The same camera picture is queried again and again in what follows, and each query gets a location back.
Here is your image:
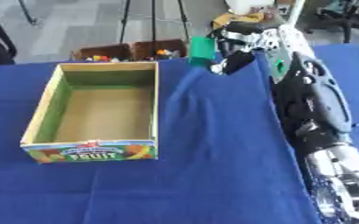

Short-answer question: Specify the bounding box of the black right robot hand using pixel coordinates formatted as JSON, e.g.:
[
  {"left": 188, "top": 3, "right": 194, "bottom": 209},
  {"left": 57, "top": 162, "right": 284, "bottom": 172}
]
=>
[{"left": 207, "top": 21, "right": 278, "bottom": 75}]

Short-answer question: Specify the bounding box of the white container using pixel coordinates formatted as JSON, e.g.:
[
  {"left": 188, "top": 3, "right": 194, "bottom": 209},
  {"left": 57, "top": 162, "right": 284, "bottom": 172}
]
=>
[{"left": 223, "top": 0, "right": 278, "bottom": 16}]

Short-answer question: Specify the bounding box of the cardboard box with green inside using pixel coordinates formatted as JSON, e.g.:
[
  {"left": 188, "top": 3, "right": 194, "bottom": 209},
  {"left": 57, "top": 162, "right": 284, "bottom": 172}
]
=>
[{"left": 18, "top": 61, "right": 161, "bottom": 165}]

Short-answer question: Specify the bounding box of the tan bag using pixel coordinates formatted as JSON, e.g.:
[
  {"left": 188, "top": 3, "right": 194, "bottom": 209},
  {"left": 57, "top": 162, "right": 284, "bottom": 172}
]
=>
[{"left": 210, "top": 11, "right": 267, "bottom": 30}]

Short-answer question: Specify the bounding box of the green rectangular block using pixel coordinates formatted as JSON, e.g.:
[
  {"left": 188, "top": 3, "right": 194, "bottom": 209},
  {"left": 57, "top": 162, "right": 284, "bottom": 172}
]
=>
[{"left": 187, "top": 35, "right": 218, "bottom": 67}]

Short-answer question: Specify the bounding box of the black tripod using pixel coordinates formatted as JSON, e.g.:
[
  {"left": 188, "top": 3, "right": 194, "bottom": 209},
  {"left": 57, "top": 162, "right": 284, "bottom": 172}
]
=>
[{"left": 116, "top": 0, "right": 192, "bottom": 45}]

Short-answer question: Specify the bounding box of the red and yellow toy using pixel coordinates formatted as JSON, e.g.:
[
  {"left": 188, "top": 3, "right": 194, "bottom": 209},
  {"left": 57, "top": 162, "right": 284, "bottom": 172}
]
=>
[{"left": 90, "top": 54, "right": 111, "bottom": 63}]

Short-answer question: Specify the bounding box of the brown cardboard box of toys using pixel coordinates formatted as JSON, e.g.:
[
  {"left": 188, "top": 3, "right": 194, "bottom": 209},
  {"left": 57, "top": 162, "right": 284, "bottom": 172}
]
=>
[{"left": 70, "top": 38, "right": 191, "bottom": 63}]

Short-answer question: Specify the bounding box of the black office chair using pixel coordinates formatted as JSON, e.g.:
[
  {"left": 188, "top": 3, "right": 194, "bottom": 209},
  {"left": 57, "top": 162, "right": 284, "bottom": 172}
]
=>
[{"left": 309, "top": 0, "right": 359, "bottom": 46}]

